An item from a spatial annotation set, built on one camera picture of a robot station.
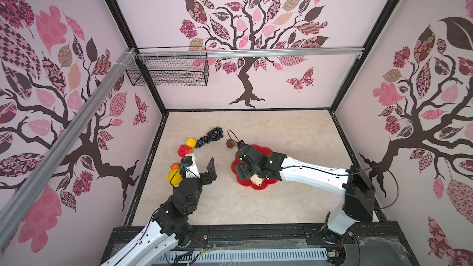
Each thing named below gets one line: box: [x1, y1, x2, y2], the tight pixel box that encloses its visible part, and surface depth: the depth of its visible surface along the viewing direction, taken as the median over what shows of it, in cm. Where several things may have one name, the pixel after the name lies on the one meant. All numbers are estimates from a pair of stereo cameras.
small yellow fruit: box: [185, 137, 197, 148], surface depth 102 cm
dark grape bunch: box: [194, 126, 225, 149], surface depth 105 cm
